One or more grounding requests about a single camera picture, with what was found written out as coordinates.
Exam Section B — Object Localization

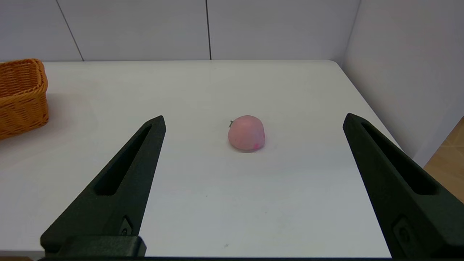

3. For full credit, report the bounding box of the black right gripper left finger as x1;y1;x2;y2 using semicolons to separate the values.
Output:
40;116;166;258

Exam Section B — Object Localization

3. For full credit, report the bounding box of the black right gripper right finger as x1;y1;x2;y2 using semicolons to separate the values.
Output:
343;113;464;258

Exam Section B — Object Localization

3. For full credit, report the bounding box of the pink toy peach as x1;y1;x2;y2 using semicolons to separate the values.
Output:
228;115;265;151

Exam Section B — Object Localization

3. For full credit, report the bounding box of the orange woven wicker basket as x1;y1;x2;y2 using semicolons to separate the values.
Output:
0;58;49;140

